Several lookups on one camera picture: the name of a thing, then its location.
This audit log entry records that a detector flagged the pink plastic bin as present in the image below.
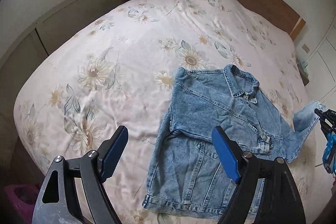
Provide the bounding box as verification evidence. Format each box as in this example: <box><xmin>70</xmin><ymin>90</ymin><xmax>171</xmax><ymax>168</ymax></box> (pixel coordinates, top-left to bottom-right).
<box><xmin>4</xmin><ymin>184</ymin><xmax>41</xmax><ymax>223</ymax></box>

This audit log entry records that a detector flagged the bedside table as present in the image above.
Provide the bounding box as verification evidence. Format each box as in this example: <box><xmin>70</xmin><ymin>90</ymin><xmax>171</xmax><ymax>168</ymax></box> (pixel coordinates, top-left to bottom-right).
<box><xmin>297</xmin><ymin>63</ymin><xmax>309</xmax><ymax>86</ymax></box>

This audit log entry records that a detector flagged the floral white bed cover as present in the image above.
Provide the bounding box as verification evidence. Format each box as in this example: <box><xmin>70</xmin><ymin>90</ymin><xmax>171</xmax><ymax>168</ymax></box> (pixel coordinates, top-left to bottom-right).
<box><xmin>14</xmin><ymin>0</ymin><xmax>308</xmax><ymax>223</ymax></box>

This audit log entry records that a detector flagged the white wardrobe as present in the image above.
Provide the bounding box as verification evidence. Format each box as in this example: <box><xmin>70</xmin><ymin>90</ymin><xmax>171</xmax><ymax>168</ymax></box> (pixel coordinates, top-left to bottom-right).
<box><xmin>294</xmin><ymin>25</ymin><xmax>335</xmax><ymax>110</ymax></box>

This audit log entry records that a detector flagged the blue denim jacket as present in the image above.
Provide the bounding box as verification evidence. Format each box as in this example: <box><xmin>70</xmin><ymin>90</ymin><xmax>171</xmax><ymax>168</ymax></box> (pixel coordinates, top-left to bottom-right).
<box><xmin>142</xmin><ymin>64</ymin><xmax>326</xmax><ymax>220</ymax></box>

